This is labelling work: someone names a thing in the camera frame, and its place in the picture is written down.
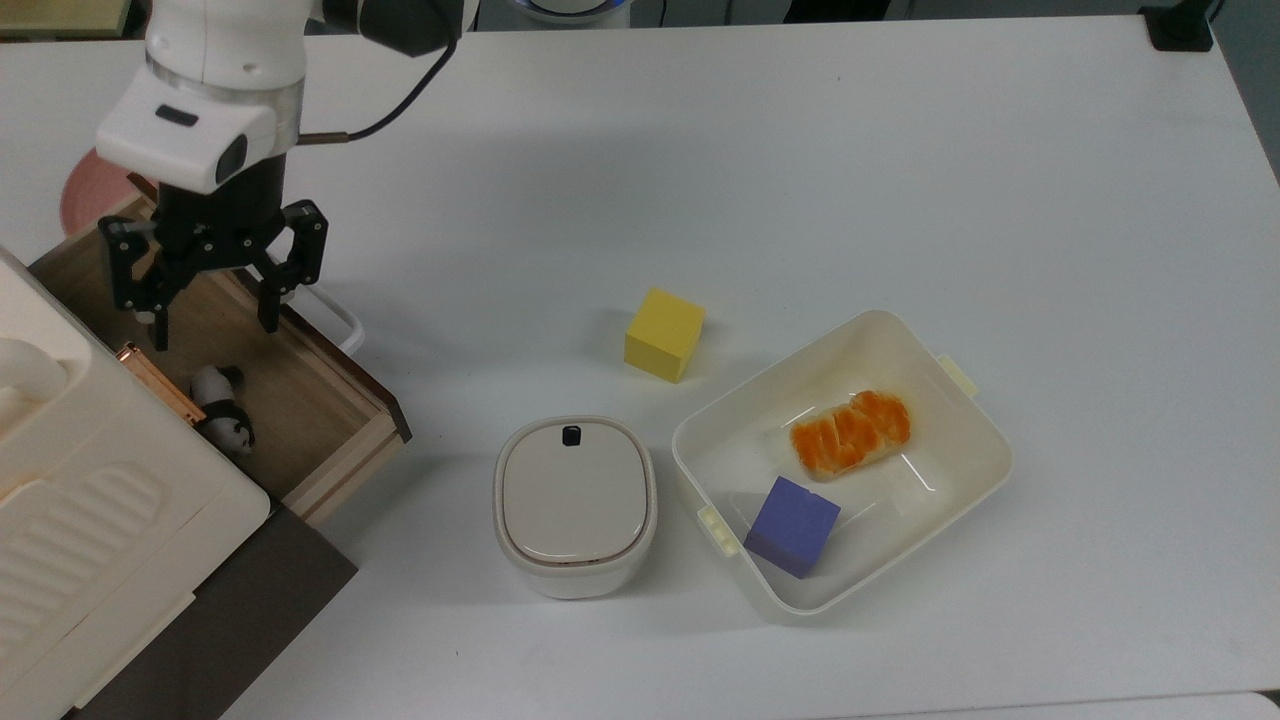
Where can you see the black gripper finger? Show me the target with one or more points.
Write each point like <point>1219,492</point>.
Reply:
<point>128,270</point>
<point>305,250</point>

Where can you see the pink plate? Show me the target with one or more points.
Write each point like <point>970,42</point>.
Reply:
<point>85,195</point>

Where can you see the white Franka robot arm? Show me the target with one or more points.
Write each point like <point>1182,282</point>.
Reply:
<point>225,40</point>

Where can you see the open cream plastic container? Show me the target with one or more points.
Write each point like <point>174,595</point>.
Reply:
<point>960,470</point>

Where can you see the yellow foam cube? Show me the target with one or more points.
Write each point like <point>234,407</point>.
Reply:
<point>662,330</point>

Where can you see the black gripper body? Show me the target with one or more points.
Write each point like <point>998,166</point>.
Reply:
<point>220,225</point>

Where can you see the small panda toy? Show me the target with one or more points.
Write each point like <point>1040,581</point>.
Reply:
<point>225,415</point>

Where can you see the orange toy bread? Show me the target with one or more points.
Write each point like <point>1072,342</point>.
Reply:
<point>850,435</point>

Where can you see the white blue round base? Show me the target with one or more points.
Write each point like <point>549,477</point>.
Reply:
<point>570,10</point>

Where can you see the small cream lidded bin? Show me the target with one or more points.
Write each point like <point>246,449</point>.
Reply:
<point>575,500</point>

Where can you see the cream plastic storage box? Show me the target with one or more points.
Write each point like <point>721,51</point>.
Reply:
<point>100,520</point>

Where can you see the light wooden board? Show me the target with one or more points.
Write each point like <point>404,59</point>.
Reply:
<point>60,15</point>

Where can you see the purple foam cube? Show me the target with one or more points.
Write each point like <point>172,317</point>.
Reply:
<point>790,520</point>

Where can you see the open wooden drawer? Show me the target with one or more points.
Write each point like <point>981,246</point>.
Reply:
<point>290,400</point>

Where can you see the black mount block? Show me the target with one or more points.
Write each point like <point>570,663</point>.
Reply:
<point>1180,30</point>

